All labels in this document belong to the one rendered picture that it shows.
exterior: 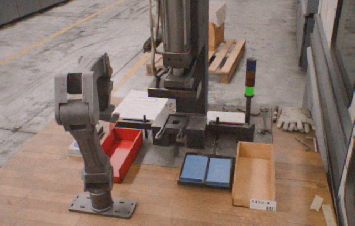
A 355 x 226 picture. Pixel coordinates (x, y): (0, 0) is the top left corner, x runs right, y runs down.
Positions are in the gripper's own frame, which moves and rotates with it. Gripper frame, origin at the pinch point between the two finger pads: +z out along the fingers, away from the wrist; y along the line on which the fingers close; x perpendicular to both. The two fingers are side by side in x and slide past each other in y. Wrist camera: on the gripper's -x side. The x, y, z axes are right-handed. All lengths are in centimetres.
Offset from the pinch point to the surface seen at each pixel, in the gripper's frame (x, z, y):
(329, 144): -32, 7, -90
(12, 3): -534, 151, 315
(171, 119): -20.6, 3.1, -23.4
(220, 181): 10.9, 2.0, -42.6
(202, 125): -16.6, 0.6, -35.3
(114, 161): -2.9, 14.1, -6.5
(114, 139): -16.3, 14.9, -3.1
